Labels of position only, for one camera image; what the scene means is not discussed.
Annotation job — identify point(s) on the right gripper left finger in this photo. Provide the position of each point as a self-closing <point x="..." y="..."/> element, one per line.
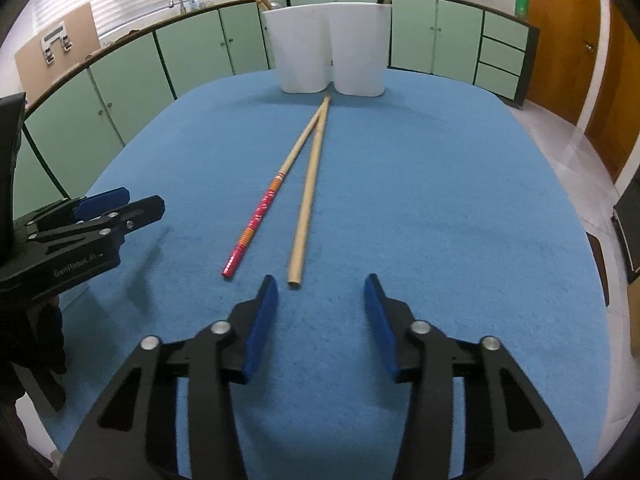
<point x="132" y="430"/>

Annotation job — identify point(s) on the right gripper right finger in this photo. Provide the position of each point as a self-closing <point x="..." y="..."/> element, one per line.
<point x="509" y="431"/>

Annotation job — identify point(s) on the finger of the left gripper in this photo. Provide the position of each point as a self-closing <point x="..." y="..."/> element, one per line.
<point x="110" y="227"/>
<point x="66" y="212"/>

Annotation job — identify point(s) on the red orange chopstick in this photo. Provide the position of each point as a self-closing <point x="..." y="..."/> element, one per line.
<point x="263" y="206"/>

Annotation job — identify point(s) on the plain bamboo chopstick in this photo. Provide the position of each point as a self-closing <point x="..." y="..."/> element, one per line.
<point x="297" y="260"/>

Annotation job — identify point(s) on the green lower kitchen cabinets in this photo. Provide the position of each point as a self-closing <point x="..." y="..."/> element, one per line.
<point x="78" y="124"/>

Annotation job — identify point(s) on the brown cardboard board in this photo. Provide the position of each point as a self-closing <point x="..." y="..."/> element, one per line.
<point x="59" y="47"/>

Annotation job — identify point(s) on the brown wooden stool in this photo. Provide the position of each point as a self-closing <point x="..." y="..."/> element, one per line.
<point x="598" y="257"/>

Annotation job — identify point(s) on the blue table cloth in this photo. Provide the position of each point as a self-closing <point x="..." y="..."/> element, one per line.
<point x="434" y="187"/>

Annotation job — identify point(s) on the black glass cabinet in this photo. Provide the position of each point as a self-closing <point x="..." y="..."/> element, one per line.
<point x="626" y="216"/>

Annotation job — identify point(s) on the white twin utensil holder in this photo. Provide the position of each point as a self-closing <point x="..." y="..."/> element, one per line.
<point x="339" y="44"/>

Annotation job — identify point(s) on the wooden door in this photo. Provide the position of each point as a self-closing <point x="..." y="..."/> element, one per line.
<point x="569" y="32"/>
<point x="613" y="128"/>

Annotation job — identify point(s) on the green bottle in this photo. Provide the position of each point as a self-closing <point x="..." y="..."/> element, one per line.
<point x="521" y="9"/>

